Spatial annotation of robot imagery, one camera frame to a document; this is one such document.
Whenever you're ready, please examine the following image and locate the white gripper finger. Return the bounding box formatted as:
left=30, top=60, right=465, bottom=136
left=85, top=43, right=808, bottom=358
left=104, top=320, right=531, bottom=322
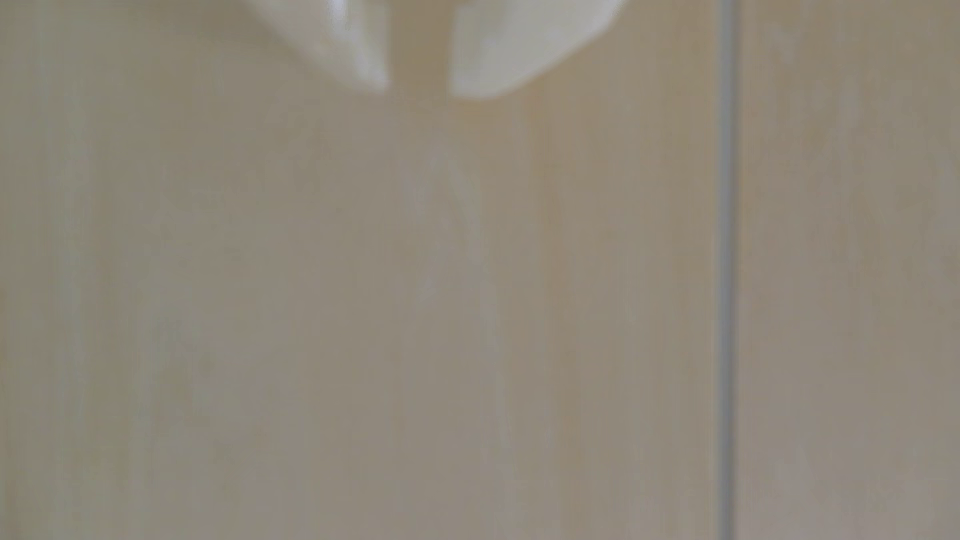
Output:
left=450, top=0, right=627, bottom=100
left=243, top=0, right=391, bottom=93

